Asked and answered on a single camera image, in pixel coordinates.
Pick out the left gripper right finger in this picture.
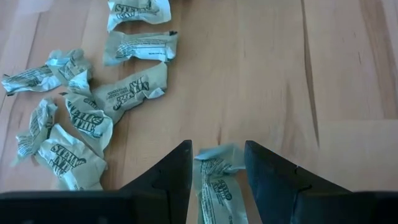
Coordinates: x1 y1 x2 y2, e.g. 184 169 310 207
244 139 354 224

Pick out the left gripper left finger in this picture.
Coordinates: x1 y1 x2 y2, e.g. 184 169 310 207
119 139 194 224

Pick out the green white sweetener packet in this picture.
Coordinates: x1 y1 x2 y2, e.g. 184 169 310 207
103 30 179 67
1 64 62 96
60 91 114 158
45 48 93 96
192 143 249 224
92 62 169 124
34 123 108 191
11 98 58 166
107 0 172 32

